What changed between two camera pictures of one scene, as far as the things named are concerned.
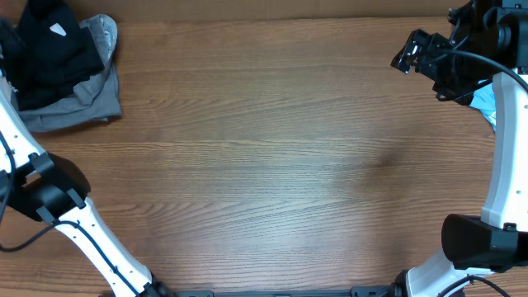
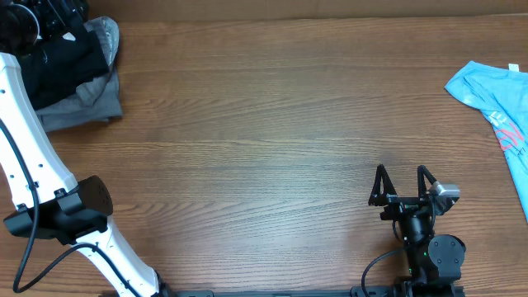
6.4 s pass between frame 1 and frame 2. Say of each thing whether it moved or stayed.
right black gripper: moved
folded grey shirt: stayed
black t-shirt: stayed
